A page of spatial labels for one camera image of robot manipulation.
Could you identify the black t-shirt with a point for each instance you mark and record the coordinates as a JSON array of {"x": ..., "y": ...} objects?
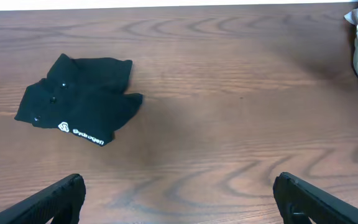
[{"x": 83, "y": 96}]

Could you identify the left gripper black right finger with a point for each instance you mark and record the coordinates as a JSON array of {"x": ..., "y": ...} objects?
[{"x": 300, "y": 202}]

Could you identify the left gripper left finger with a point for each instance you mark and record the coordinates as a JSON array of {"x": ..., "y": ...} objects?
[{"x": 60, "y": 202}]

